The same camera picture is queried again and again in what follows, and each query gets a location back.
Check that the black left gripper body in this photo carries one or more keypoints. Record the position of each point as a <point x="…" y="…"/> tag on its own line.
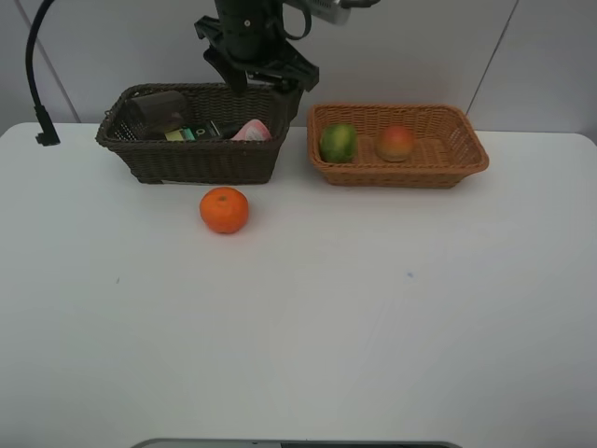
<point x="244" y="31"/>

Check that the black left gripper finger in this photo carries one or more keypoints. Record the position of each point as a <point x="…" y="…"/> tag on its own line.
<point x="235" y="79"/>
<point x="278" y="63"/>

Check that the pink bottle white cap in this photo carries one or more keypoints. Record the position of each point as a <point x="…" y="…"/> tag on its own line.
<point x="253" y="130"/>

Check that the dark green pump bottle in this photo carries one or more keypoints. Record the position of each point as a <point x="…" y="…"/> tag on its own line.
<point x="204" y="131"/>

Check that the green mango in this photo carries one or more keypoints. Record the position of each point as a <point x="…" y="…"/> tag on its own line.
<point x="338" y="143"/>

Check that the translucent purple plastic cup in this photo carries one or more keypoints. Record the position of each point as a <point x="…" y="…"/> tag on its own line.
<point x="158" y="113"/>

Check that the red yellow peach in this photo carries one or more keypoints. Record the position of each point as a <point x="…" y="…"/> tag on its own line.
<point x="395" y="143"/>

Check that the orange mandarin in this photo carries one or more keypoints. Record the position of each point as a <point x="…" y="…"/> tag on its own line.
<point x="224" y="210"/>

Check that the dark brown wicker basket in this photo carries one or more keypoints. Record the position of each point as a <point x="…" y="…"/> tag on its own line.
<point x="155" y="160"/>

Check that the orange wicker basket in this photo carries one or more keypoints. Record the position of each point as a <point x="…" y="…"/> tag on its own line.
<point x="446" y="148"/>

